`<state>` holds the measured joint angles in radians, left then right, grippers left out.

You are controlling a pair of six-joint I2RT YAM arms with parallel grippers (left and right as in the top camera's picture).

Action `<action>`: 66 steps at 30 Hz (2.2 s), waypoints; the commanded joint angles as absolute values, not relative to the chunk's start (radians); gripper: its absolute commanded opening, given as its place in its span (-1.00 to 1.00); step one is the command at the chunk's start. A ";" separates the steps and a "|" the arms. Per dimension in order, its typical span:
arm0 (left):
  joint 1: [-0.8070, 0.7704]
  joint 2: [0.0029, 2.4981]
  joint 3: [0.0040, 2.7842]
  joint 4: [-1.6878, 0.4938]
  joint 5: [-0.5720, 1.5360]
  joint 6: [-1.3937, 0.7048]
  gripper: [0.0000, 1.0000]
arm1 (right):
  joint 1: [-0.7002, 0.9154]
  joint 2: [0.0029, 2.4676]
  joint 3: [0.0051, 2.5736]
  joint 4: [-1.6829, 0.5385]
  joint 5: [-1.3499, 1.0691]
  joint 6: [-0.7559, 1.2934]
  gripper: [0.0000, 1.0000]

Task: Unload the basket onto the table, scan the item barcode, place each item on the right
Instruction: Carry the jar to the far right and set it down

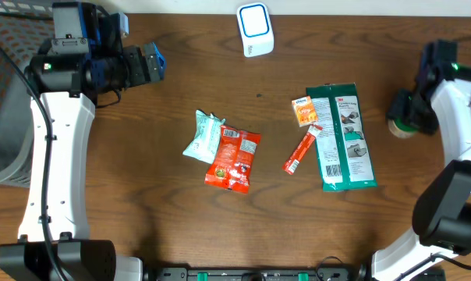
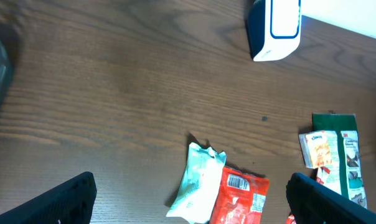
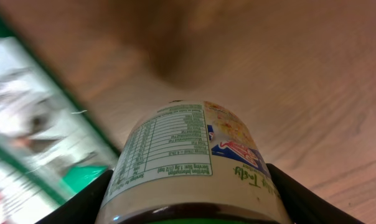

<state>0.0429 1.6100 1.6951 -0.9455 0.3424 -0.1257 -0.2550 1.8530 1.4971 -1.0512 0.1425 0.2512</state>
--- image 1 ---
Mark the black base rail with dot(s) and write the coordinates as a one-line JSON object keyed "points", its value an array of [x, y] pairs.
{"points": [[323, 273]]}

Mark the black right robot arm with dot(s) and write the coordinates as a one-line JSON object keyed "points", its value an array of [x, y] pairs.
{"points": [[441, 222]]}

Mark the small orange box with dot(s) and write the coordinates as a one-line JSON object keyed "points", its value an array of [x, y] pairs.
{"points": [[304, 111]]}

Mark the grey plastic mesh basket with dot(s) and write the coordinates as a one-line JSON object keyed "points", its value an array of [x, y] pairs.
{"points": [[24, 25]]}

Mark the green lid spice jar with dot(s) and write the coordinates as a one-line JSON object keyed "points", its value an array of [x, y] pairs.
{"points": [[400, 130]]}

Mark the orange snack packet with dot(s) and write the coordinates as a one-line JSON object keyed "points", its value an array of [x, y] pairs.
{"points": [[233, 162]]}

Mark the red sachet stick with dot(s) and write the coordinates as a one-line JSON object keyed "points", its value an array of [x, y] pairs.
{"points": [[297, 156]]}

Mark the green product pouch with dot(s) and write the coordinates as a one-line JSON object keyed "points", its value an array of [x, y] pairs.
{"points": [[342, 152]]}

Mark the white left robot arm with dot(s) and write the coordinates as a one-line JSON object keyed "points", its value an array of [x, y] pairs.
{"points": [[53, 240]]}

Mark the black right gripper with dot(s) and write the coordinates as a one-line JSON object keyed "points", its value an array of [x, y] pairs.
{"points": [[396, 108]]}

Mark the mint green wipes pack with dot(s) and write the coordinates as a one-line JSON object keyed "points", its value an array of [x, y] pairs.
{"points": [[204, 145]]}

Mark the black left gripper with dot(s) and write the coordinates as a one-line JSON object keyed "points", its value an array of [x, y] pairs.
{"points": [[136, 74]]}

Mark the white barcode scanner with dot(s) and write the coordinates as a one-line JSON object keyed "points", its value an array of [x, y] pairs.
{"points": [[255, 29]]}

